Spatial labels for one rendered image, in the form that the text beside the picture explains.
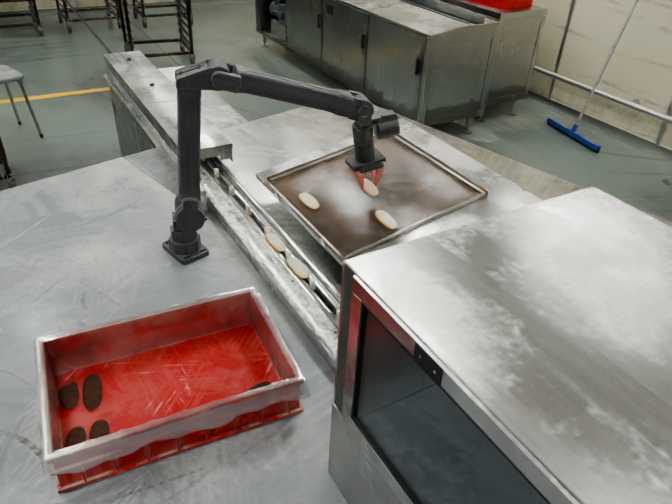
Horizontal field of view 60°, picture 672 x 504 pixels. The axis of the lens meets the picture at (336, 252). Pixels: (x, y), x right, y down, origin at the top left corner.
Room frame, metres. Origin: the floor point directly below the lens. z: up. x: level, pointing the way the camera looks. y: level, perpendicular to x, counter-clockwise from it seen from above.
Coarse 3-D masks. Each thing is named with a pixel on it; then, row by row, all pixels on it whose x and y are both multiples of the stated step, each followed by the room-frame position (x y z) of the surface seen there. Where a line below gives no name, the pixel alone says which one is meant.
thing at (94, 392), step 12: (72, 384) 0.82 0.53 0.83; (84, 384) 0.83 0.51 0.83; (96, 384) 0.83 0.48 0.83; (60, 396) 0.79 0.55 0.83; (72, 396) 0.79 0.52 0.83; (84, 396) 0.79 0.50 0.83; (96, 396) 0.79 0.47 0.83; (72, 432) 0.70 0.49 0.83; (84, 432) 0.71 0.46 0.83; (96, 432) 0.71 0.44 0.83; (108, 432) 0.71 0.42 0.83; (72, 444) 0.68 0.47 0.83
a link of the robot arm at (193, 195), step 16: (192, 64) 1.40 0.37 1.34; (208, 64) 1.39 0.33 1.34; (224, 64) 1.39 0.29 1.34; (176, 80) 1.32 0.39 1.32; (192, 80) 1.33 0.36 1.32; (208, 80) 1.34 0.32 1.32; (192, 96) 1.34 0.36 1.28; (192, 112) 1.34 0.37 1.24; (192, 128) 1.34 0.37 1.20; (192, 144) 1.34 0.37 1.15; (192, 160) 1.34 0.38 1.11; (192, 176) 1.34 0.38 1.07; (192, 192) 1.33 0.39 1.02; (192, 208) 1.31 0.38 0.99; (192, 224) 1.31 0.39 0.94
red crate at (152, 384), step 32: (160, 352) 0.94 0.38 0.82; (192, 352) 0.94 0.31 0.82; (224, 352) 0.95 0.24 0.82; (256, 352) 0.95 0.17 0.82; (64, 384) 0.83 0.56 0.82; (128, 384) 0.84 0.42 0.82; (160, 384) 0.84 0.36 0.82; (192, 384) 0.85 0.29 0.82; (224, 384) 0.85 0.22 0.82; (64, 416) 0.75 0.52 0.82; (96, 416) 0.75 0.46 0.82; (128, 416) 0.76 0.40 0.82; (160, 416) 0.76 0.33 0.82; (256, 416) 0.75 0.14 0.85; (288, 416) 0.78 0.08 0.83; (160, 448) 0.67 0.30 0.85; (192, 448) 0.69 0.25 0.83; (64, 480) 0.59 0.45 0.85; (96, 480) 0.61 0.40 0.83
